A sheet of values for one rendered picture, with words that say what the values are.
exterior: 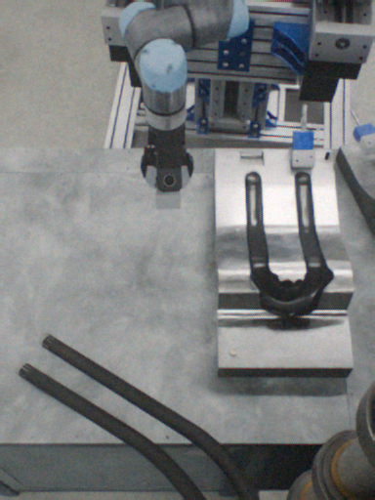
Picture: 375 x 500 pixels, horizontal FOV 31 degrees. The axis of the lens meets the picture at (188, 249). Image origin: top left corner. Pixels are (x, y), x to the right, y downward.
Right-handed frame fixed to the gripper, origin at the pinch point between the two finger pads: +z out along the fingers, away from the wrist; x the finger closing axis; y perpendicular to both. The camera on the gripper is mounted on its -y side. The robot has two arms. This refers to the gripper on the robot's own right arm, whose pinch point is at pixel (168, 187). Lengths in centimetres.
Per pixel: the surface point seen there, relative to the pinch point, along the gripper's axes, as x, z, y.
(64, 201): 24.2, 15.1, 6.0
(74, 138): 40, 95, 86
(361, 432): -19, -56, -63
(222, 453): -10, 2, -53
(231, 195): -13.6, 6.4, 2.1
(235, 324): -13.7, 9.0, -26.8
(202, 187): -7.5, 15.1, 10.2
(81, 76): 40, 95, 118
